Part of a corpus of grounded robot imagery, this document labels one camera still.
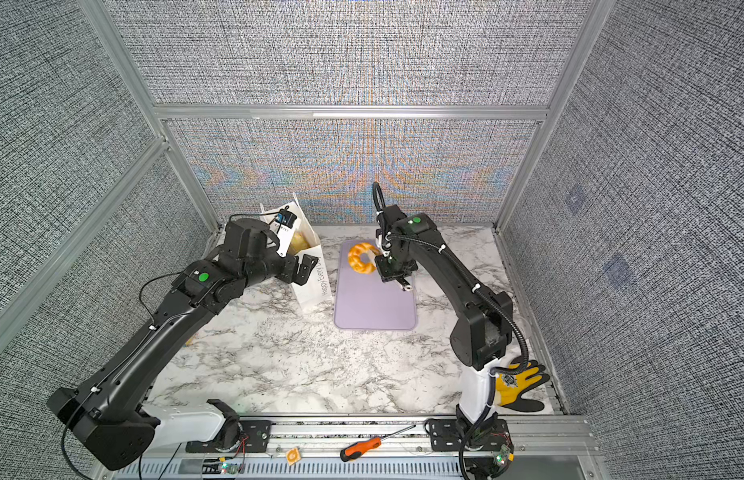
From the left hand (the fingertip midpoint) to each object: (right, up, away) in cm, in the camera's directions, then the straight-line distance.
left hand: (301, 252), depth 71 cm
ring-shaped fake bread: (+12, -2, +18) cm, 22 cm away
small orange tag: (-2, -48, -1) cm, 48 cm away
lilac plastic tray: (+14, -16, +26) cm, 33 cm away
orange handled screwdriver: (+13, -46, -2) cm, 48 cm away
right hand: (+22, -7, +13) cm, 27 cm away
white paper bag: (0, -12, +21) cm, 24 cm away
